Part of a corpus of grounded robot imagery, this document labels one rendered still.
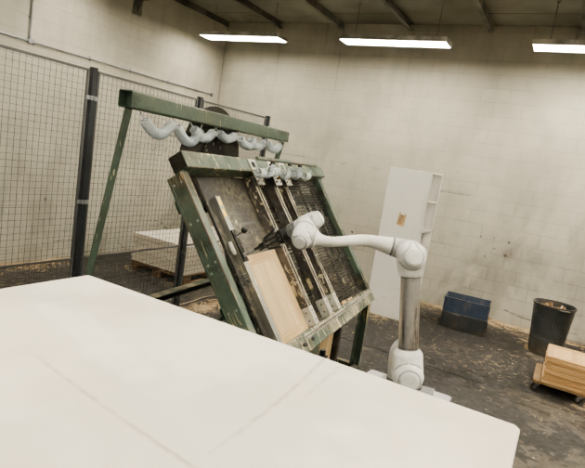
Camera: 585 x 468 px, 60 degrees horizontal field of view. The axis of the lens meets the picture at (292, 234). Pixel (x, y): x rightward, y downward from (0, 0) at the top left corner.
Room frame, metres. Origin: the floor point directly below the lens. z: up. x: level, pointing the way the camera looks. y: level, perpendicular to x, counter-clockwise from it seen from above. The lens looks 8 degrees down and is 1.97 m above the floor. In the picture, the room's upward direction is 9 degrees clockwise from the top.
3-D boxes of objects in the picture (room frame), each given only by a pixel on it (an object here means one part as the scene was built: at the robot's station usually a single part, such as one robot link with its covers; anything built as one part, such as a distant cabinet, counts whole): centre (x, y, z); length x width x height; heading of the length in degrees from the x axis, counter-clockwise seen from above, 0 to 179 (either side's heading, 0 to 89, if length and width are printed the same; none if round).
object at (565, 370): (5.10, -3.00, 0.20); 0.61 x 0.53 x 0.40; 152
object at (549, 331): (6.33, -3.44, 0.33); 0.52 x 0.51 x 0.65; 152
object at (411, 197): (7.09, -1.57, 1.03); 0.61 x 0.58 x 2.05; 152
